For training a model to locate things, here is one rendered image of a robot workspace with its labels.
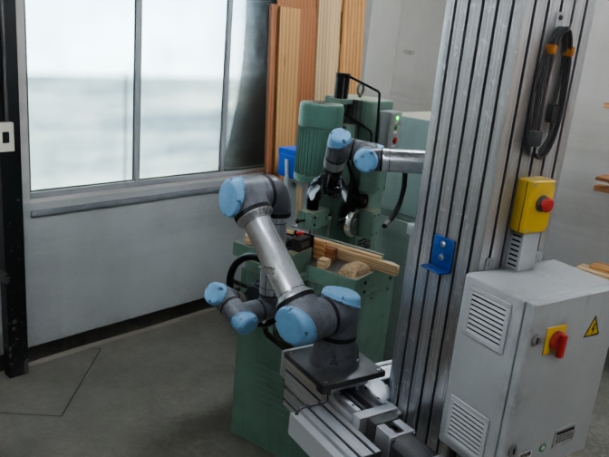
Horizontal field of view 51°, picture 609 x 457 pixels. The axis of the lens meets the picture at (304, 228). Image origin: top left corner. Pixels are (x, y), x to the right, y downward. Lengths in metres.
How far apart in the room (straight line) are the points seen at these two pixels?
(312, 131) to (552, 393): 1.34
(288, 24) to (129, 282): 1.80
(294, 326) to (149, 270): 2.18
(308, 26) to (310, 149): 1.83
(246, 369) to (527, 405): 1.52
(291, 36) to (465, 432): 2.90
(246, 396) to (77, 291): 1.20
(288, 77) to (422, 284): 2.49
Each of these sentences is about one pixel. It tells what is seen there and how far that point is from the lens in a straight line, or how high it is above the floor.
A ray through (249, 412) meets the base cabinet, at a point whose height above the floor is 0.15.
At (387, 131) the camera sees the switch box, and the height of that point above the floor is 1.40.
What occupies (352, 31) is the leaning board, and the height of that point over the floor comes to 1.81.
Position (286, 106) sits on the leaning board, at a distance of 4.09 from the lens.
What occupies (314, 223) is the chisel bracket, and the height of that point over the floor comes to 1.03.
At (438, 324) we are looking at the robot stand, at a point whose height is 1.04.
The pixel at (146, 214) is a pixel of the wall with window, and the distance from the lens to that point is 3.74.
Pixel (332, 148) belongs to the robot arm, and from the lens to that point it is 2.19.
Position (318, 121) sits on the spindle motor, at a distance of 2.50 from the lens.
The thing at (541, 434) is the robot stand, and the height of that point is 0.86.
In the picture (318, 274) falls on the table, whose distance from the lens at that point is 2.49.
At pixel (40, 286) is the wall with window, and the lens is 3.55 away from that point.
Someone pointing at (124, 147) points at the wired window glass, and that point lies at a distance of 3.67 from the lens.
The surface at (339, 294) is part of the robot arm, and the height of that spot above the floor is 1.05.
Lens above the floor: 1.74
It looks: 16 degrees down
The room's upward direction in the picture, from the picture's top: 5 degrees clockwise
